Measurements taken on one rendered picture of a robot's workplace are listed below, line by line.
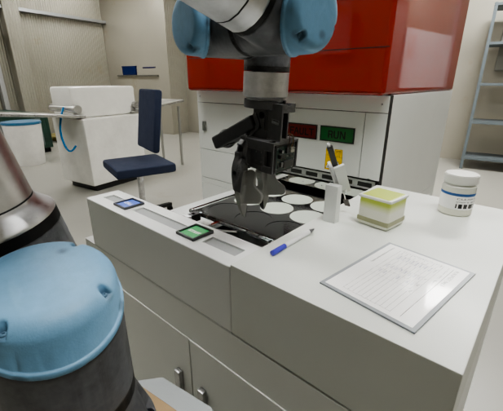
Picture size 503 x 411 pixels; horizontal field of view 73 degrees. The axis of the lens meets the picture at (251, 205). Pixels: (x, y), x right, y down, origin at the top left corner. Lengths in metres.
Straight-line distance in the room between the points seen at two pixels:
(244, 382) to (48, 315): 0.48
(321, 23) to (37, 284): 0.36
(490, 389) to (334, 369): 1.47
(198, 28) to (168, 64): 8.17
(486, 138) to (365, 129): 5.68
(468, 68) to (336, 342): 6.29
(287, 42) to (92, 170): 4.05
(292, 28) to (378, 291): 0.37
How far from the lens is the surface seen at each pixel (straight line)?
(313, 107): 1.15
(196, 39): 0.48
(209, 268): 0.64
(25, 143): 6.25
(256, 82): 0.56
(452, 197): 0.90
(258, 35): 0.39
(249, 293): 0.58
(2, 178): 0.42
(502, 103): 6.66
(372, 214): 0.76
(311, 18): 0.39
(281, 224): 0.91
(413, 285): 0.58
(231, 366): 0.73
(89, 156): 4.32
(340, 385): 0.56
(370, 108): 1.07
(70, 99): 4.33
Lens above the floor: 1.26
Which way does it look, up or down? 20 degrees down
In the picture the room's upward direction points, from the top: straight up
